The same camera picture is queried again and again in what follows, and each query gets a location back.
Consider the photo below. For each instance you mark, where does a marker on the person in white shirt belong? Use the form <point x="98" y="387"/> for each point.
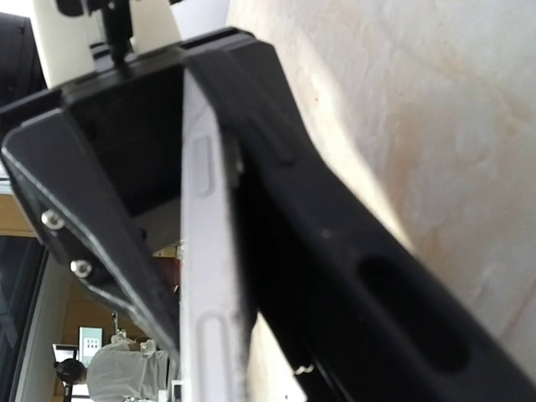
<point x="122" y="370"/>

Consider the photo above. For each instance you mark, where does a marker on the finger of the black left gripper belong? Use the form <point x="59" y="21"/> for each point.
<point x="78" y="216"/>

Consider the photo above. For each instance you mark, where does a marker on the grey-edged black smartphone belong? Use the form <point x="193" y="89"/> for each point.
<point x="216" y="312"/>

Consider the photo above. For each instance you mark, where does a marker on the black phone case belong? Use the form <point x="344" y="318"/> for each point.
<point x="378" y="324"/>

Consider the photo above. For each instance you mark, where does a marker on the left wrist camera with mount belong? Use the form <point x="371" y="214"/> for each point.
<point x="64" y="32"/>

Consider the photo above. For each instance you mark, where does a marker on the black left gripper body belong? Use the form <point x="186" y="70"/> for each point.
<point x="132" y="118"/>

